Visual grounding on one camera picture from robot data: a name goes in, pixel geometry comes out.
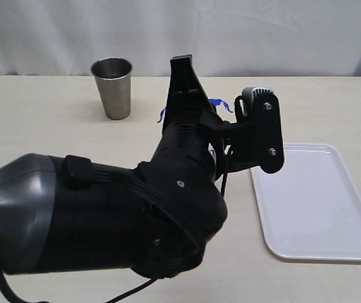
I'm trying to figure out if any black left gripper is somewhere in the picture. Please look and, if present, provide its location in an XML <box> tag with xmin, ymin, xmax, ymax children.
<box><xmin>145</xmin><ymin>54</ymin><xmax>224</xmax><ymax>189</ymax></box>

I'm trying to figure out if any blue container lid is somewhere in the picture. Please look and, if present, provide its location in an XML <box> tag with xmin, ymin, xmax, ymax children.
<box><xmin>157</xmin><ymin>98</ymin><xmax>233</xmax><ymax>123</ymax></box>

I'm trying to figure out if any stainless steel cup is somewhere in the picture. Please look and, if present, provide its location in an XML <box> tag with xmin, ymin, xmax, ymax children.
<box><xmin>90</xmin><ymin>57</ymin><xmax>133</xmax><ymax>120</ymax></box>

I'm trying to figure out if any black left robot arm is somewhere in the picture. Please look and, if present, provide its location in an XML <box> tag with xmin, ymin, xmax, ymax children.
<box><xmin>0</xmin><ymin>55</ymin><xmax>227</xmax><ymax>278</ymax></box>

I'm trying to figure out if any white plastic tray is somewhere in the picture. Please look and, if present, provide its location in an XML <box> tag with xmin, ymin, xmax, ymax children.
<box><xmin>251</xmin><ymin>143</ymin><xmax>361</xmax><ymax>263</ymax></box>

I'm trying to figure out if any white backdrop curtain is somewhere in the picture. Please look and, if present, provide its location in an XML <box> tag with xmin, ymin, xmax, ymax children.
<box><xmin>0</xmin><ymin>1</ymin><xmax>361</xmax><ymax>76</ymax></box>

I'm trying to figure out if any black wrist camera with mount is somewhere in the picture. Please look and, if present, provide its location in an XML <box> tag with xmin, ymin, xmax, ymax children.
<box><xmin>199</xmin><ymin>86</ymin><xmax>285</xmax><ymax>175</ymax></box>

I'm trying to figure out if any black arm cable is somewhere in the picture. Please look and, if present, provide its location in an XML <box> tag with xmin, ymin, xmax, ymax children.
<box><xmin>0</xmin><ymin>148</ymin><xmax>232</xmax><ymax>303</ymax></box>

